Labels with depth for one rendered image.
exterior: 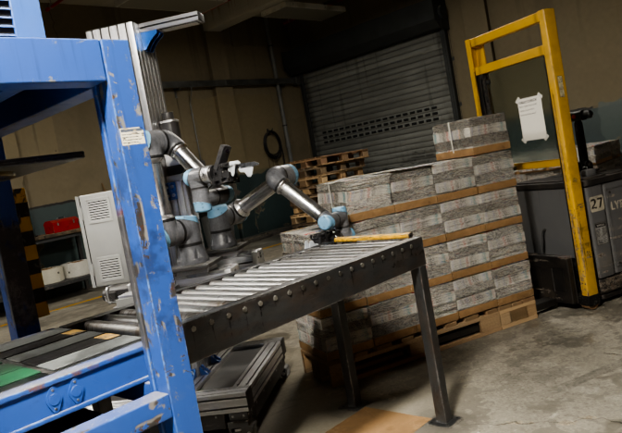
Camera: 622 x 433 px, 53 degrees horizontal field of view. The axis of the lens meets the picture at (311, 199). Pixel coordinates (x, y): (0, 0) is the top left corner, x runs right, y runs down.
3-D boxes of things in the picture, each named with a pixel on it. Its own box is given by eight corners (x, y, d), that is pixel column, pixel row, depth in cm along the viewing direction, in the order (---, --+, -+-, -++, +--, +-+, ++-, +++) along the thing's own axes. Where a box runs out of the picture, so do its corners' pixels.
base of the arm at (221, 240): (206, 251, 343) (203, 233, 343) (215, 246, 358) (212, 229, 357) (233, 246, 340) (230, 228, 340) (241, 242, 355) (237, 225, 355)
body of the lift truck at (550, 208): (523, 292, 456) (505, 184, 452) (578, 275, 478) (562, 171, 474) (603, 304, 393) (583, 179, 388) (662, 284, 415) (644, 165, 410)
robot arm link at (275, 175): (262, 163, 323) (335, 218, 307) (274, 161, 333) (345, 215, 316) (253, 181, 328) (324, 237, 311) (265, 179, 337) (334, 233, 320)
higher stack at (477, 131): (462, 320, 414) (429, 126, 407) (497, 309, 426) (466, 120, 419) (502, 329, 379) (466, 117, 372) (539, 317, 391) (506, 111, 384)
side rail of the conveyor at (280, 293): (416, 264, 270) (412, 237, 269) (427, 264, 266) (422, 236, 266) (146, 377, 174) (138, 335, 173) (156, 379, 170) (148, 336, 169)
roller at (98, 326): (96, 331, 213) (93, 317, 213) (175, 340, 180) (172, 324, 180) (82, 336, 209) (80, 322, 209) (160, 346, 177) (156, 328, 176)
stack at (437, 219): (303, 372, 367) (277, 232, 363) (463, 320, 414) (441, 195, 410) (332, 389, 332) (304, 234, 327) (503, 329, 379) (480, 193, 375)
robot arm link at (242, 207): (213, 212, 357) (279, 161, 331) (229, 208, 370) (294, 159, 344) (223, 230, 356) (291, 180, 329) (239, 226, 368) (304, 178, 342)
